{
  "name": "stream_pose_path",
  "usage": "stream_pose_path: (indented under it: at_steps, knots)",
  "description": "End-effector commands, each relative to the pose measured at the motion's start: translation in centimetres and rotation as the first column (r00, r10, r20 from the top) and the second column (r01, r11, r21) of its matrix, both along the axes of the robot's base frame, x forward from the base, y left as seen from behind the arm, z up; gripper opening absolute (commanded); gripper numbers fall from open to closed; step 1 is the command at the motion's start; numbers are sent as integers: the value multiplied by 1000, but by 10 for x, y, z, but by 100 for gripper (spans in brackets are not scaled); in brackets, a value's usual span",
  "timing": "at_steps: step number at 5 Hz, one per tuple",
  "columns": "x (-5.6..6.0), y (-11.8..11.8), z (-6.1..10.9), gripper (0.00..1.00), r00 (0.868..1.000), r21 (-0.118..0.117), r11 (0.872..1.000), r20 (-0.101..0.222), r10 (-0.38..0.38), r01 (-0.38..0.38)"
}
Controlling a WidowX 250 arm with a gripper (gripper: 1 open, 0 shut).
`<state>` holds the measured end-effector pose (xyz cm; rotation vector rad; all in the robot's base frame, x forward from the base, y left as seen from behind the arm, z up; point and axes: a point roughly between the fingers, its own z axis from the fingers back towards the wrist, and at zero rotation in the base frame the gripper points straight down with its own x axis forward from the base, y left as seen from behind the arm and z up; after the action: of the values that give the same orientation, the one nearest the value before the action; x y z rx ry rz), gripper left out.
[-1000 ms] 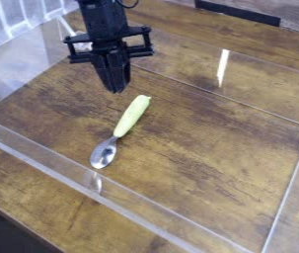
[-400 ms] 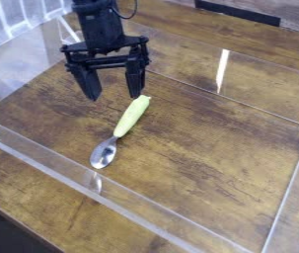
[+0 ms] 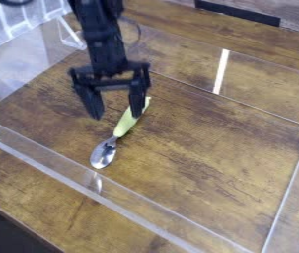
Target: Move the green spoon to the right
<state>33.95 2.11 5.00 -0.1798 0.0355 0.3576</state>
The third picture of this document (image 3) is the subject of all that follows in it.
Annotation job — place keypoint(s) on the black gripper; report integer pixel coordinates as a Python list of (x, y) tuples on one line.
[(109, 71)]

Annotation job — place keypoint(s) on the green handled metal spoon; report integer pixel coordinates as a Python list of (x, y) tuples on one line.
[(104, 152)]

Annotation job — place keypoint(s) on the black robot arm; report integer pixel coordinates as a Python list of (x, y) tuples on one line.
[(97, 16)]

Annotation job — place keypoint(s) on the black bar on table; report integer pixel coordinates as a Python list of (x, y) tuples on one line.
[(237, 13)]

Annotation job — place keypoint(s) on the clear acrylic tray enclosure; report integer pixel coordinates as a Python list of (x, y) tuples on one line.
[(204, 177)]

